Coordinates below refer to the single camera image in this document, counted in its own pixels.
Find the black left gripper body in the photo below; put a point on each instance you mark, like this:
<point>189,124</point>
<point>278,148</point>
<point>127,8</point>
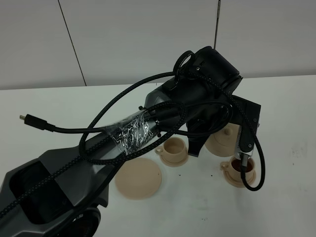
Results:
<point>211,120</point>

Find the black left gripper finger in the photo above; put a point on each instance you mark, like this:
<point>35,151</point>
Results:
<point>195,144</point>

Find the beige teapot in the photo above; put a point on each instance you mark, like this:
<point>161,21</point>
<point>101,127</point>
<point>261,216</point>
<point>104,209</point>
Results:
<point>222,143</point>

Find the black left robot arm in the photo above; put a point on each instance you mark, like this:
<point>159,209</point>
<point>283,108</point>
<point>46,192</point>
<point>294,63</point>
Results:
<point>58,194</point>

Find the beige teapot saucer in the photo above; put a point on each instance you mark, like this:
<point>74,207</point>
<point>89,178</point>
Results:
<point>139,178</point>

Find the beige teacup left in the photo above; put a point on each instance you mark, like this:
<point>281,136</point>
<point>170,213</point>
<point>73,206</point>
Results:
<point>173,141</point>

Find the beige teacup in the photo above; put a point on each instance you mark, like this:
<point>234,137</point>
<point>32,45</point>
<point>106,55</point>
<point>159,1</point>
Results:
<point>173,141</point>
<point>234,164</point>

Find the beige saucer left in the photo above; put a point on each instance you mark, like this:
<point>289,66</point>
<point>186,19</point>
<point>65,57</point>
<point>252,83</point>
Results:
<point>174,157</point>

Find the beige teacup right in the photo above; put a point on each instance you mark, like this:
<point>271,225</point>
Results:
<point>234,164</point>

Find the beige saucer right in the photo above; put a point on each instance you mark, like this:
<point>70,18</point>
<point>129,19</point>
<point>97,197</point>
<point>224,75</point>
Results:
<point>234,178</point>

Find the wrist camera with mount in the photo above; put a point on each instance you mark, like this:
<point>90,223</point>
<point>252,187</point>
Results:
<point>245,141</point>

